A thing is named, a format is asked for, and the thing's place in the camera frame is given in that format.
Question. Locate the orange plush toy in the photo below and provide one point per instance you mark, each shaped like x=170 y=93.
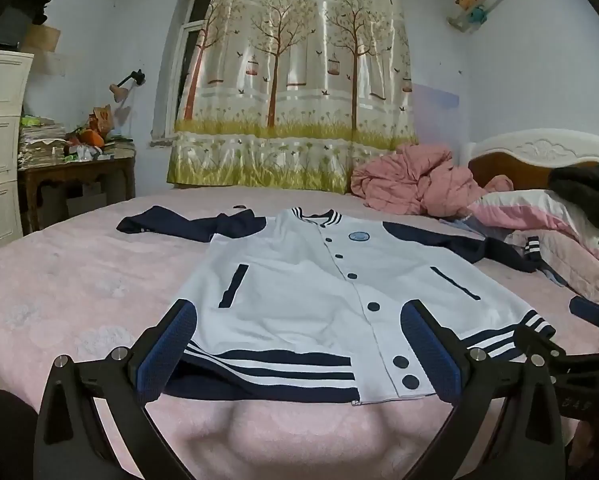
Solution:
x=89 y=136

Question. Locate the wooden desk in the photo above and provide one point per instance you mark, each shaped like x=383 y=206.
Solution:
x=74 y=167

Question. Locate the white framed window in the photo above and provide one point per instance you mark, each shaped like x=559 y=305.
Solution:
x=192 y=10

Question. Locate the bed with pink sheet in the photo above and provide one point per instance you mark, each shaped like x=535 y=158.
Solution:
x=79 y=285

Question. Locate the person's right forearm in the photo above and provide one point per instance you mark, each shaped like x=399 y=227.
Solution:
x=592 y=442

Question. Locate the white and navy baseball jacket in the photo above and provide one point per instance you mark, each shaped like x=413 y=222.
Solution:
x=304 y=285

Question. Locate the plush doll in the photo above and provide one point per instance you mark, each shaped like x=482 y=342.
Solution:
x=472 y=5

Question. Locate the beige fleece blanket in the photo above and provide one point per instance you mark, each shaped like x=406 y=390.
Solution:
x=579 y=270

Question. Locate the stack of books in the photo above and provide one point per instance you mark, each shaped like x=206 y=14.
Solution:
x=119 y=144

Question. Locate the tree print curtain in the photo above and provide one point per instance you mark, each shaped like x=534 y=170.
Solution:
x=289 y=85

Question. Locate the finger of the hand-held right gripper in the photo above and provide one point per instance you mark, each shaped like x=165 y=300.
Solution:
x=589 y=311
x=537 y=342

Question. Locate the pink quilt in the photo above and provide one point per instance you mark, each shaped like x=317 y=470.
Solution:
x=419 y=180

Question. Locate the light blue cloth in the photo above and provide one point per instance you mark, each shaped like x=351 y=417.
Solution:
x=467 y=220

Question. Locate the white and wooden headboard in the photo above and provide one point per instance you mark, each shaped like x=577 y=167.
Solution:
x=544 y=147

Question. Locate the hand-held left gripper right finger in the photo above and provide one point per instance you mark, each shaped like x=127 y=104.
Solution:
x=429 y=355

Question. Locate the white and pink pillow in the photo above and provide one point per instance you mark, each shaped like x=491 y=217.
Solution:
x=529 y=210

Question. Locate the pink desk lamp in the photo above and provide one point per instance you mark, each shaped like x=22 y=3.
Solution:
x=117 y=91

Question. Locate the person's dark clothing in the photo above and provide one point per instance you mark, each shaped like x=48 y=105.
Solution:
x=4 y=435

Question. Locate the stack of papers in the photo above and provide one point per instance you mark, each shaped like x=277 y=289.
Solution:
x=42 y=142

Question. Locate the cardboard box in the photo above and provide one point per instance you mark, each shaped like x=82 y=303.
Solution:
x=42 y=39
x=87 y=202

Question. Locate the brown paper bag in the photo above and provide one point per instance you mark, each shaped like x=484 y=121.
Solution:
x=102 y=117

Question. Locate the black cloth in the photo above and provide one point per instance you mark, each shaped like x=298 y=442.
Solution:
x=584 y=190

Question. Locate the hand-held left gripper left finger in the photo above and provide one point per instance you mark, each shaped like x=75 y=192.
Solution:
x=167 y=350

